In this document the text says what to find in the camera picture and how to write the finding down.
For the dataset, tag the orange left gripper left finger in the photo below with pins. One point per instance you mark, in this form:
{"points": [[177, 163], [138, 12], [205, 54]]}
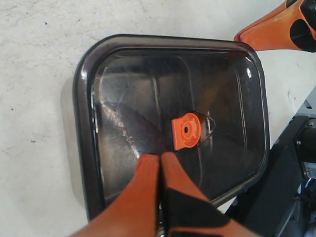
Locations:
{"points": [[134, 213]]}

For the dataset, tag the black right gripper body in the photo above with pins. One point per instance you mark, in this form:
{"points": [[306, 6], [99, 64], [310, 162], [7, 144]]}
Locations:
{"points": [[303, 30]]}

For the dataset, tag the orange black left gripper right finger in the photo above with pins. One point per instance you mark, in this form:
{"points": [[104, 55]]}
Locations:
{"points": [[187, 210]]}

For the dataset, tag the stainless steel lunch box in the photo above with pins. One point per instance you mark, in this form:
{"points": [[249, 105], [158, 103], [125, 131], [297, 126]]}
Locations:
{"points": [[68, 115]]}

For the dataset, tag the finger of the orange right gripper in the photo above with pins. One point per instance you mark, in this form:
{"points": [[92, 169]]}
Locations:
{"points": [[272, 31]]}

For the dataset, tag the red toy sausage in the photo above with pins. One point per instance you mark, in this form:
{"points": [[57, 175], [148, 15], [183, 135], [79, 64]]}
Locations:
{"points": [[142, 136]]}

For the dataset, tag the dark transparent container lid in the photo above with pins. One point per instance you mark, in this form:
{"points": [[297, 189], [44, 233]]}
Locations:
{"points": [[206, 96]]}

